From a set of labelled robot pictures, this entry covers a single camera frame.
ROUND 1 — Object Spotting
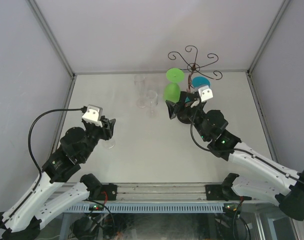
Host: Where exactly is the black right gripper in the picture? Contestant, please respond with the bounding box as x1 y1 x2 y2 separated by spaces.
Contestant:
165 93 209 142

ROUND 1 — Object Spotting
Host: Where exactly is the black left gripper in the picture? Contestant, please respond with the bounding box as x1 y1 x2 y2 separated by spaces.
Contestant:
80 114 116 161

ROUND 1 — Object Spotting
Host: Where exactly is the green plastic wine glass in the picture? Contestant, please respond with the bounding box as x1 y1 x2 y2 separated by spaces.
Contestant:
163 68 185 103

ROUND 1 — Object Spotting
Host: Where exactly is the blue plastic wine glass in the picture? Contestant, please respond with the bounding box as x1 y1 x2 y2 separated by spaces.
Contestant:
191 76 211 91

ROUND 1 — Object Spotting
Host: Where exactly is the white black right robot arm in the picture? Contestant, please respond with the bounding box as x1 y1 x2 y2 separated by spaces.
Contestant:
165 92 304 221

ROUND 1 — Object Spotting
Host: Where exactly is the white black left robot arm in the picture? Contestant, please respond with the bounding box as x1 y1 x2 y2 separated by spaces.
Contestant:
0 116 116 240

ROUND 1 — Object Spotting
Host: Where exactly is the clear wine glass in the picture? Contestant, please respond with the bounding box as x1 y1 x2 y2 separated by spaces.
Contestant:
146 90 158 118

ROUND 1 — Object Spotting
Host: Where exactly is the metal wine glass rack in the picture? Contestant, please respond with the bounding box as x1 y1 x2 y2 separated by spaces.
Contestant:
167 45 223 93

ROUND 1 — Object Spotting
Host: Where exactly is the clear flute glass front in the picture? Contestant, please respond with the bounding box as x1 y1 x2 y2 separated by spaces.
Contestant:
101 138 116 149

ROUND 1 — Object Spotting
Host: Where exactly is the clear tall champagne flute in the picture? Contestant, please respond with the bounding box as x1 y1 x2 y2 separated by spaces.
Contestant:
134 74 146 108

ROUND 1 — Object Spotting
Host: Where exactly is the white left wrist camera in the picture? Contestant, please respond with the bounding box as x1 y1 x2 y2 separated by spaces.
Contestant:
82 105 103 127

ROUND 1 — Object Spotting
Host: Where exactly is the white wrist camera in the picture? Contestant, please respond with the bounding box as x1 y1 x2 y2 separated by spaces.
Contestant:
191 85 213 108
82 105 103 127

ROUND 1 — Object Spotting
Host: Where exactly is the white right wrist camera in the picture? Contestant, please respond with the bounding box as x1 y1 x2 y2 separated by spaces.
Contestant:
191 85 213 108

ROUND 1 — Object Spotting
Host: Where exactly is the black left camera cable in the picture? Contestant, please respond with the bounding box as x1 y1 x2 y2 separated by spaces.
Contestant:
0 106 89 231

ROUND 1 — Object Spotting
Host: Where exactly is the black camera cable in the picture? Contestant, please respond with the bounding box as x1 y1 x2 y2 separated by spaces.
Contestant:
190 104 304 183
0 106 89 231

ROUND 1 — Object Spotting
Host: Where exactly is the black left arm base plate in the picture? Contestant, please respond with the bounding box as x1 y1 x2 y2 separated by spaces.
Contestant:
89 183 118 201

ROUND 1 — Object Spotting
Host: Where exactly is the aluminium mounting rail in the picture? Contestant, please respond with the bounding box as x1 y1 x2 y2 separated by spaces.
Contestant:
51 181 301 202

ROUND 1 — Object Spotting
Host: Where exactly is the black right camera cable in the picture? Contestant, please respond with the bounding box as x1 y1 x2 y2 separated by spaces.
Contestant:
190 104 304 183

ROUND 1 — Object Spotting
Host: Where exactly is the blue slotted cable duct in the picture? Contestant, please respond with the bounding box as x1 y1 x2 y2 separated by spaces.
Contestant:
64 202 225 214

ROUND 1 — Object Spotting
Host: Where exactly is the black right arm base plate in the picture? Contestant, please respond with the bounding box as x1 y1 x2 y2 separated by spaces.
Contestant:
205 184 231 201

